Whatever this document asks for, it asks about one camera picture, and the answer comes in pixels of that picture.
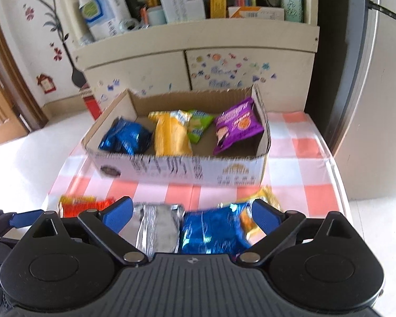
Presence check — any yellow little waffle packet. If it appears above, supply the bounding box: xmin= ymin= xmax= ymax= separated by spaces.
xmin=235 ymin=186 xmax=282 ymax=244

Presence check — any silver foil packet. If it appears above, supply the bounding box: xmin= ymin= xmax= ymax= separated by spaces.
xmin=119 ymin=203 xmax=185 ymax=259

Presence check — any red snack packet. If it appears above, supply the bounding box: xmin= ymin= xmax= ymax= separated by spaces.
xmin=57 ymin=195 xmax=116 ymax=218

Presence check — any dark blue foil packet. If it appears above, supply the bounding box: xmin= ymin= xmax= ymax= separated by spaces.
xmin=180 ymin=203 xmax=250 ymax=257
xmin=98 ymin=117 xmax=153 ymax=155

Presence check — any orange yellow cracker packet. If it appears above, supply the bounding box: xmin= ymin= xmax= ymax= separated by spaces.
xmin=148 ymin=110 xmax=193 ymax=157

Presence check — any purple noodle snack packet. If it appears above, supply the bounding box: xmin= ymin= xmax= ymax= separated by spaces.
xmin=213 ymin=97 xmax=264 ymax=155

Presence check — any green snack packet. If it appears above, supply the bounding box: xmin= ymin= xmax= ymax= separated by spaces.
xmin=187 ymin=110 xmax=214 ymax=144

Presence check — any red checkered tablecloth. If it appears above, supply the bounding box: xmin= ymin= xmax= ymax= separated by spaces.
xmin=42 ymin=112 xmax=351 ymax=218

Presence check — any white cardboard milk box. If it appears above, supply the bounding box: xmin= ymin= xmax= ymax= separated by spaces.
xmin=81 ymin=85 xmax=271 ymax=187

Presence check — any wooden door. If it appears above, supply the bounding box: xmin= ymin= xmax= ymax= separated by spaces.
xmin=0 ymin=26 xmax=48 ymax=144

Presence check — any red gift box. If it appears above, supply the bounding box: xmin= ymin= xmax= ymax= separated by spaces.
xmin=80 ymin=83 xmax=102 ymax=120

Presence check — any silver refrigerator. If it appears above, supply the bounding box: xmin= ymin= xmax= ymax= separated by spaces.
xmin=305 ymin=0 xmax=396 ymax=201

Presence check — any cream cabinet with stickers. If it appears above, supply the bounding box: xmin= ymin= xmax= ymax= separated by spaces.
xmin=60 ymin=0 xmax=319 ymax=112

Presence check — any orange white flat box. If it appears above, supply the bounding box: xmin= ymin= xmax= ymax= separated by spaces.
xmin=228 ymin=7 xmax=285 ymax=21

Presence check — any small white jar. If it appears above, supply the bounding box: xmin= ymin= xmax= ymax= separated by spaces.
xmin=147 ymin=6 xmax=167 ymax=26

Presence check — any white blue wipes pack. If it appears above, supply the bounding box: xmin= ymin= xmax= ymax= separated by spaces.
xmin=78 ymin=0 xmax=132 ymax=41

